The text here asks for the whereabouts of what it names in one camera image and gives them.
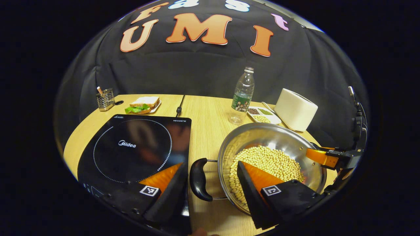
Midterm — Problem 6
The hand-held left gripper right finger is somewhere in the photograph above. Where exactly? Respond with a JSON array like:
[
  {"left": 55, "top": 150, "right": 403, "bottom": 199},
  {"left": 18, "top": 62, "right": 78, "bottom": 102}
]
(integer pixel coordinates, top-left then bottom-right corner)
[{"left": 236, "top": 161, "right": 326, "bottom": 230}]

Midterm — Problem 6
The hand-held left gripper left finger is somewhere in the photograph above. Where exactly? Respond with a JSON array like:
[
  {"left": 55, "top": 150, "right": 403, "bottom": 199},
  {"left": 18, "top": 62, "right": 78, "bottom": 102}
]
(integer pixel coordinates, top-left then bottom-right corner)
[{"left": 100, "top": 162, "right": 190, "bottom": 230}]

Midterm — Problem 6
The steel pot with black handles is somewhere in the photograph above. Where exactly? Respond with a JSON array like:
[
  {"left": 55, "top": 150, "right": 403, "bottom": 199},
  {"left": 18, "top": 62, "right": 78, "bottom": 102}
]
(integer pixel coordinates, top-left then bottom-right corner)
[{"left": 189, "top": 123, "right": 328, "bottom": 215}]

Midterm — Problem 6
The black induction cooktop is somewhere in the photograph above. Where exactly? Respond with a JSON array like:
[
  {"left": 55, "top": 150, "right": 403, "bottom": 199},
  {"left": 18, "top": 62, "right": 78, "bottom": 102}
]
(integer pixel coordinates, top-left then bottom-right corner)
[{"left": 77, "top": 114, "right": 192, "bottom": 235}]

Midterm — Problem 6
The pile of soybeans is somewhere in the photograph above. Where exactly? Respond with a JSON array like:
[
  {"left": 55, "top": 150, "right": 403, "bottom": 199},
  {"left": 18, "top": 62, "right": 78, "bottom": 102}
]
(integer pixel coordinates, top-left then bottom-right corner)
[{"left": 229, "top": 146, "right": 305, "bottom": 206}]

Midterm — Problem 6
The white toaster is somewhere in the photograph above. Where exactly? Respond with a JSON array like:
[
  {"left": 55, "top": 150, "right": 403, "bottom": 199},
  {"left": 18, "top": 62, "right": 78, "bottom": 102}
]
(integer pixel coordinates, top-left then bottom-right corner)
[{"left": 274, "top": 88, "right": 319, "bottom": 132}]

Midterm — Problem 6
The white spoon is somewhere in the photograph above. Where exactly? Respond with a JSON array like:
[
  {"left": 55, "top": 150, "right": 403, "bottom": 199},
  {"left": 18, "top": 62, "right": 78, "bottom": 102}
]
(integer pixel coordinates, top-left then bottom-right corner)
[{"left": 261, "top": 101, "right": 280, "bottom": 116}]

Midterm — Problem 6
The white divided plate of beans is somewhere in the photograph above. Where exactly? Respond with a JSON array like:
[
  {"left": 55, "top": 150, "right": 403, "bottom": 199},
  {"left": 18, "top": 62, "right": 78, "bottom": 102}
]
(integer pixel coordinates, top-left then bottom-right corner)
[{"left": 247, "top": 106, "right": 282, "bottom": 125}]

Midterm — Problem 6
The sandwich with lettuce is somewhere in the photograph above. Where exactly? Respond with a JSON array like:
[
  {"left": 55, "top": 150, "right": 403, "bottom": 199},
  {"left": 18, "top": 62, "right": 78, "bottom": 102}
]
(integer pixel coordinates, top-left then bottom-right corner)
[{"left": 124, "top": 96, "right": 160, "bottom": 114}]

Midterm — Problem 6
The clear plastic bottle green label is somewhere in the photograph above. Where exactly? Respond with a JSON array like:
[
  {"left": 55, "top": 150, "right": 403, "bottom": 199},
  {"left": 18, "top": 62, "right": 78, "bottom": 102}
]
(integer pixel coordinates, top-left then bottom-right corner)
[{"left": 228, "top": 67, "right": 255, "bottom": 125}]

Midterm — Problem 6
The black backdrop cloth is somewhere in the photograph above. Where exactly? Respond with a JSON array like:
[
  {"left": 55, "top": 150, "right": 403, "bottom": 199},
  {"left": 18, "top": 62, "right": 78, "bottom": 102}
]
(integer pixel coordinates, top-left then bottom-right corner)
[{"left": 54, "top": 0, "right": 369, "bottom": 153}]

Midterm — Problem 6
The wire utensil holder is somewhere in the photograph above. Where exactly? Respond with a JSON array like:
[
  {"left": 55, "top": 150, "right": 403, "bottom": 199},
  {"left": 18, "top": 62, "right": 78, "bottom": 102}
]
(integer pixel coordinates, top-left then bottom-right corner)
[{"left": 96, "top": 87, "right": 116, "bottom": 111}]

